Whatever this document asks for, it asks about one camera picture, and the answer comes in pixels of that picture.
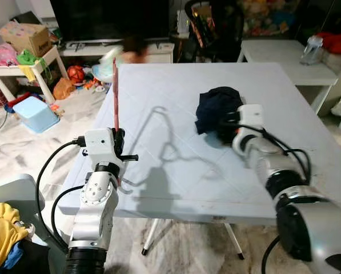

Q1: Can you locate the navy blue garment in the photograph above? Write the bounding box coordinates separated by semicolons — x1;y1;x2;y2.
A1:
194;86;244;143

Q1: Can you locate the pink clothes hanger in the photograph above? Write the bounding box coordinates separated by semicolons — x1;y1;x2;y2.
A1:
110;56;126;188

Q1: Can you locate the yellow garment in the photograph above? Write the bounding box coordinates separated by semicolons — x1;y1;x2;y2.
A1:
0;203;29;274

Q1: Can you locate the orange bag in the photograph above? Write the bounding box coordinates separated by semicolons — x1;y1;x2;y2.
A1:
52;77;77;100

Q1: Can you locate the red orange ball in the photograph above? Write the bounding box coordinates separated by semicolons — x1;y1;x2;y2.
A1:
66;65;85;84

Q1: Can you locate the light blue plastic stool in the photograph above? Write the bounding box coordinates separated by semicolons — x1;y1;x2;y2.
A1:
11;95;61;134

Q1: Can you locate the small white table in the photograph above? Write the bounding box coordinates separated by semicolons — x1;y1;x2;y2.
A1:
239;39;339;115

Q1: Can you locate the small child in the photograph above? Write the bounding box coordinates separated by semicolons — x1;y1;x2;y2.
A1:
99;35;151;86

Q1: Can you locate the white television stand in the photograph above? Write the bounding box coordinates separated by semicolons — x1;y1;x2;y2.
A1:
59;40;175;63

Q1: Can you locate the black office chair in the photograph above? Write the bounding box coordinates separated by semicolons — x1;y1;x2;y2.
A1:
183;0;245;62

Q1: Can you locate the clear plastic bottle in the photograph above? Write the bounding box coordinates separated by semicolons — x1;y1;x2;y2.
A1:
300;35;324;66

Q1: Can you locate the black flat television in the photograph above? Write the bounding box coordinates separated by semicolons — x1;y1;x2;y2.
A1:
49;0;171;43

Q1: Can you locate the green toy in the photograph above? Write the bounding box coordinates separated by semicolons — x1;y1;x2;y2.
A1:
17;50;45;66

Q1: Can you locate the black garment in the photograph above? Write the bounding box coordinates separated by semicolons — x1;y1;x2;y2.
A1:
13;240;51;274

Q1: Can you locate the white side table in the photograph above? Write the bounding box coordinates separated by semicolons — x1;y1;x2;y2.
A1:
0;46;67;106

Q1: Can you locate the red cloth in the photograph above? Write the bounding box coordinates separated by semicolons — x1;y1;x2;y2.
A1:
316;31;341;55

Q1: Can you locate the brown cardboard box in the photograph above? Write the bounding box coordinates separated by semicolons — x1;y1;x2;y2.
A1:
0;22;52;58

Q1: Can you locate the pink toy bag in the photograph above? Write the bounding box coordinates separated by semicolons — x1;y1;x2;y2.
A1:
0;43;18;66

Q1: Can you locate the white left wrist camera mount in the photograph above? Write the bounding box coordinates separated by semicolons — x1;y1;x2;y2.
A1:
83;128;117;166

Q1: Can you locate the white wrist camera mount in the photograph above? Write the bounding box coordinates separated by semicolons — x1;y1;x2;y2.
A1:
237;104;264;136
83;128;117;166

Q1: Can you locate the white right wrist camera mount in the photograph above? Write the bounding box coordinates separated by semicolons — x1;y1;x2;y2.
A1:
237;104;264;136

